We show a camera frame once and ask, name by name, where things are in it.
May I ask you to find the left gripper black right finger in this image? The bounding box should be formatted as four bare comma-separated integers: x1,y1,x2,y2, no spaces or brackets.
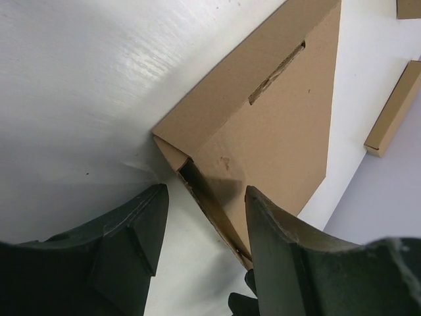
245,186,420,315

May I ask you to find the large closed cardboard box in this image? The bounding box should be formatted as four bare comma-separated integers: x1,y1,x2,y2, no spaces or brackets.
397,0,421,20

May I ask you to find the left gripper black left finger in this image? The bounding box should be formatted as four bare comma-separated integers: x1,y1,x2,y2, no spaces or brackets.
1,184,169,315

